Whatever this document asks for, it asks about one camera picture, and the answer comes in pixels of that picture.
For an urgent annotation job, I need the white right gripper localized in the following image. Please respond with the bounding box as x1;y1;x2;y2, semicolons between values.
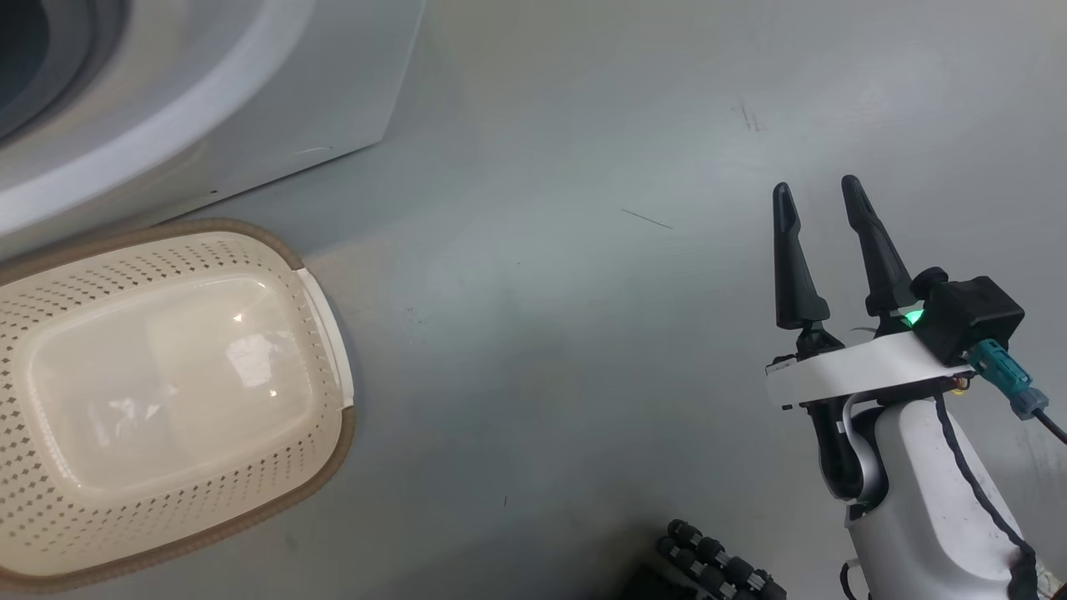
765;175;976;411

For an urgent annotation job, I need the white washing machine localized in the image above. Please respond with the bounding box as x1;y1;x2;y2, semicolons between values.
0;0;428;259

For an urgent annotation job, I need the cream perforated laundry basket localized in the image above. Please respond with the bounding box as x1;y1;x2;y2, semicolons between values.
0;218;357;594

